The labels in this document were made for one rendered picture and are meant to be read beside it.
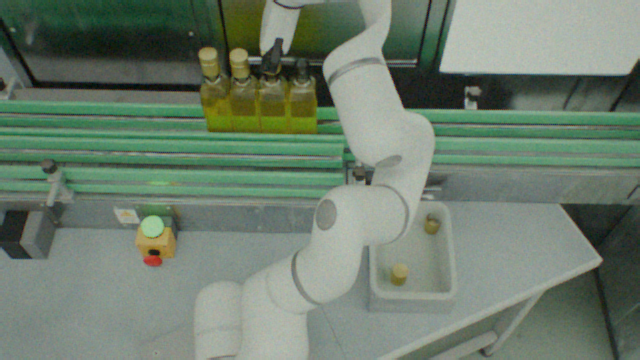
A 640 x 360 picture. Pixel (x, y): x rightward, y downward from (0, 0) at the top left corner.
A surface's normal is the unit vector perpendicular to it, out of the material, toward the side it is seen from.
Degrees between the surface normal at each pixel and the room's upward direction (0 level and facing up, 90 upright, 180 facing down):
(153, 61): 89
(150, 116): 90
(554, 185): 90
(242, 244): 0
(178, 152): 90
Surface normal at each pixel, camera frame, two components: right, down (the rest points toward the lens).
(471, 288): 0.00, -0.54
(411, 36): -0.03, 0.84
